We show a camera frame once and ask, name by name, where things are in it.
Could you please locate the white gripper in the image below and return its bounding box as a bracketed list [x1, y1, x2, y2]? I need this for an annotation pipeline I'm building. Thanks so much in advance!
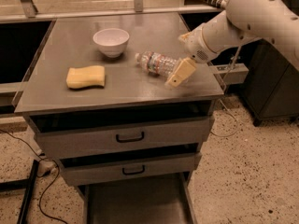
[165, 26, 218, 88]

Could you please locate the clear plastic water bottle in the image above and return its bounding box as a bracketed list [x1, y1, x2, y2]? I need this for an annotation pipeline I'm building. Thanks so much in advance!
[135, 51, 178, 77]

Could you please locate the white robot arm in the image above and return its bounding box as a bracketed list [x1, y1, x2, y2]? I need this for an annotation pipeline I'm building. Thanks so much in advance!
[166, 0, 299, 88]

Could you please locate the grey top drawer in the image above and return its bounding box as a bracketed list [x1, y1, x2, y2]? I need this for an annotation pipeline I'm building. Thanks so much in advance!
[35, 101, 213, 159]

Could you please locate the grey drawer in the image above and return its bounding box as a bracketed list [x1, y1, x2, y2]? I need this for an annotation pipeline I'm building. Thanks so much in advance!
[35, 101, 213, 159]
[61, 144, 201, 186]
[83, 174, 197, 224]

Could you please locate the grey drawer cabinet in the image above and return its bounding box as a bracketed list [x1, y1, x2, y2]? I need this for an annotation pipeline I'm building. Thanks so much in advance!
[13, 12, 225, 224]

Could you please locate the grey middle drawer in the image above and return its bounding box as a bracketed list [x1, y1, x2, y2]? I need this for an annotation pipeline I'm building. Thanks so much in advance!
[61, 144, 201, 186]

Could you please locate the grey bottom drawer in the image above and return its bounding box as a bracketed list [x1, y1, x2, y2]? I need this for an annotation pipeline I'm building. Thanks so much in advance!
[83, 174, 197, 224]

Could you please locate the white ceramic bowl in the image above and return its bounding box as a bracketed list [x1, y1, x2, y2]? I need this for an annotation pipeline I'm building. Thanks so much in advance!
[93, 28, 130, 58]

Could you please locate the dark side cabinet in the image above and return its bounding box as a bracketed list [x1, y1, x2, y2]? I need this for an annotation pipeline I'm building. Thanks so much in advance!
[241, 41, 299, 126]

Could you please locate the yellow sponge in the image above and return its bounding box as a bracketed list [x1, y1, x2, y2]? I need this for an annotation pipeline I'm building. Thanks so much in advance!
[66, 65, 106, 89]

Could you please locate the white power cable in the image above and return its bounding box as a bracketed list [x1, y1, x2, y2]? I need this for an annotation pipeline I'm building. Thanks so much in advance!
[210, 45, 244, 138]

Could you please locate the grey metal rail frame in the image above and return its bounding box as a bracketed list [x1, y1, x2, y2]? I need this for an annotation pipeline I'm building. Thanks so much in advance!
[0, 0, 217, 23]

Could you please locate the black floor cable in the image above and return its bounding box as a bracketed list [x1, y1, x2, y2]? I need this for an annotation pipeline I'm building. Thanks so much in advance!
[0, 128, 69, 224]

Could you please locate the black metal floor frame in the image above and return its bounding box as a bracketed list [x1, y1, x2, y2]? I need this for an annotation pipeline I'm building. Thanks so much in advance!
[0, 161, 39, 224]

